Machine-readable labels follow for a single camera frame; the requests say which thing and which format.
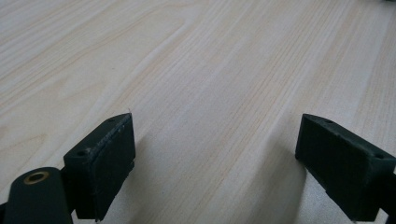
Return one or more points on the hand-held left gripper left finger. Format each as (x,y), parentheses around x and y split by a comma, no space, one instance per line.
(102,168)

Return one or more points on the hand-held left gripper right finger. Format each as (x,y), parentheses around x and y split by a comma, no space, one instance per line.
(342,165)

